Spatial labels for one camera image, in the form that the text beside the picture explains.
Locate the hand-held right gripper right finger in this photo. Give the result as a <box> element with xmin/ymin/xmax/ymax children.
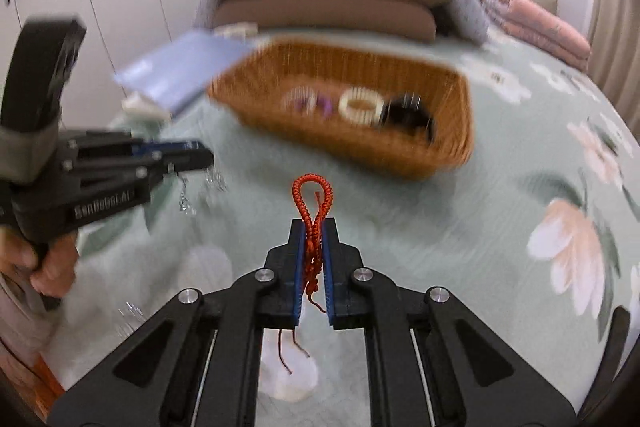
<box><xmin>322</xmin><ymin>217</ymin><xmax>579</xmax><ymax>427</ymax></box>

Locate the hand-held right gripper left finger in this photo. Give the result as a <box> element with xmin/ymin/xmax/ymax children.
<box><xmin>47</xmin><ymin>218</ymin><xmax>307</xmax><ymax>427</ymax></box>

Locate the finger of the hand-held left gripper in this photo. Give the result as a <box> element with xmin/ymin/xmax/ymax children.
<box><xmin>62</xmin><ymin>151</ymin><xmax>216</xmax><ymax>190</ymax></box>
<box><xmin>67</xmin><ymin>131</ymin><xmax>210</xmax><ymax>160</ymax></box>

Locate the silver chain necklace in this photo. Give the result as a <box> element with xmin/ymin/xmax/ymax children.
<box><xmin>170</xmin><ymin>164</ymin><xmax>230</xmax><ymax>219</ymax></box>

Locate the red braided cord bracelet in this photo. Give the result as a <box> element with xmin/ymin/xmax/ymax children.
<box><xmin>276</xmin><ymin>174</ymin><xmax>334</xmax><ymax>376</ymax></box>

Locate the brown wicker basket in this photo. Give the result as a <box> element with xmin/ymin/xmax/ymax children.
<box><xmin>206</xmin><ymin>36</ymin><xmax>476</xmax><ymax>182</ymax></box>

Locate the person's left forearm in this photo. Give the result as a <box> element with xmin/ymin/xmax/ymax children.
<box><xmin>0</xmin><ymin>274</ymin><xmax>58</xmax><ymax>360</ymax></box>

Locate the person's left hand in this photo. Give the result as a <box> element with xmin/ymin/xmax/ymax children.
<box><xmin>0</xmin><ymin>228</ymin><xmax>79</xmax><ymax>299</ymax></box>

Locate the blue paper booklet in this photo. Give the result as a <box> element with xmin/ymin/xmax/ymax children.
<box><xmin>112</xmin><ymin>30</ymin><xmax>258</xmax><ymax>114</ymax></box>

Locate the black hair accessory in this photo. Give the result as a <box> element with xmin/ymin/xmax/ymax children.
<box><xmin>380</xmin><ymin>93</ymin><xmax>438</xmax><ymax>142</ymax></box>

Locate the green floral bed sheet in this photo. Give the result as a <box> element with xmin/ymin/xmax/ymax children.
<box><xmin>45</xmin><ymin>24</ymin><xmax>640</xmax><ymax>427</ymax></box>

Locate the pink folded blanket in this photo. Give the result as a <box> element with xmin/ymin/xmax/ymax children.
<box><xmin>481</xmin><ymin>0</ymin><xmax>593</xmax><ymax>72</ymax></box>

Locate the beige curtain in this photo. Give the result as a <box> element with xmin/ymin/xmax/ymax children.
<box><xmin>587</xmin><ymin>0</ymin><xmax>640</xmax><ymax>118</ymax></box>

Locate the purple bead bracelet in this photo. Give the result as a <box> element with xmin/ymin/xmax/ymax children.
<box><xmin>282</xmin><ymin>86</ymin><xmax>335</xmax><ymax>118</ymax></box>

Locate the white bead bracelet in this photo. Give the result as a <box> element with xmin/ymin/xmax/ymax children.
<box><xmin>338</xmin><ymin>88</ymin><xmax>386</xmax><ymax>126</ymax></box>

